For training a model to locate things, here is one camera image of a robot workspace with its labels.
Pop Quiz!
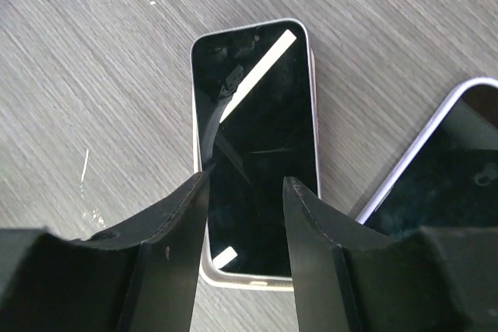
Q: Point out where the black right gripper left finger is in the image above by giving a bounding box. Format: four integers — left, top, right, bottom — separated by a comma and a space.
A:
1, 172, 209, 331

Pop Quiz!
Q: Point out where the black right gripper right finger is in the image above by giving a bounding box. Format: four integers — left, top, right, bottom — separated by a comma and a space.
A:
282, 177, 497, 331

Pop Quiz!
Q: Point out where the black smartphone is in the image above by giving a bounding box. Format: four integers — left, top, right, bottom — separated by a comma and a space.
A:
363, 85, 497, 236
190, 18, 318, 278

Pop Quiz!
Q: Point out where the beige phone case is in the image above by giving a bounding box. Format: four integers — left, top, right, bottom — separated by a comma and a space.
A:
199, 47, 321, 292

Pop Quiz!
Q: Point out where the lavender phone case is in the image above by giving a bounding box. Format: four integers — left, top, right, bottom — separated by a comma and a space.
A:
356, 77, 497, 224

